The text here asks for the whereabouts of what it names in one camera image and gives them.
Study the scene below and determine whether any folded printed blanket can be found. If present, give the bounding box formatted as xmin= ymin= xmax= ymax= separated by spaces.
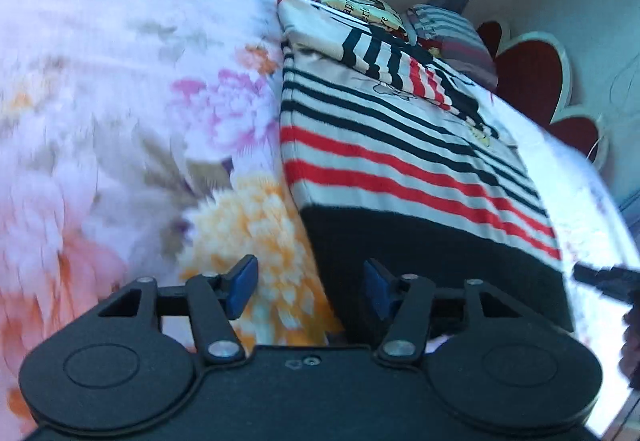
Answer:
xmin=320 ymin=0 xmax=408 ymax=39

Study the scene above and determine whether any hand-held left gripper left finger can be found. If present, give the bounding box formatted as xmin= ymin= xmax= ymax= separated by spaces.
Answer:
xmin=97 ymin=255 xmax=259 ymax=365

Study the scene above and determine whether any striped knit sweater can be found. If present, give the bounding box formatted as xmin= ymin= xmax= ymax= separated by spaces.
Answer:
xmin=276 ymin=0 xmax=576 ymax=344

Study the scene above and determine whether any bed with floral sheet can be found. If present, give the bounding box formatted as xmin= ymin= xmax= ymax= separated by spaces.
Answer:
xmin=0 ymin=0 xmax=640 ymax=441

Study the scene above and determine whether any red scalloped headboard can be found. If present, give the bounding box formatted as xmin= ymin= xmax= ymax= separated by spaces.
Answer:
xmin=475 ymin=20 xmax=608 ymax=169

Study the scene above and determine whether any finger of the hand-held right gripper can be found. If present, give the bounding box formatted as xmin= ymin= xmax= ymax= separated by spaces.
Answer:
xmin=572 ymin=262 xmax=613 ymax=294

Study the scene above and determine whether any striped pillow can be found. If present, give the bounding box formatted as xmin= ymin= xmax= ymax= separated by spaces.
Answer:
xmin=406 ymin=5 xmax=498 ymax=86

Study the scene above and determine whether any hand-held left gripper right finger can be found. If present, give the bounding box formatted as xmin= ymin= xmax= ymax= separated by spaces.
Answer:
xmin=363 ymin=258 xmax=528 ymax=367

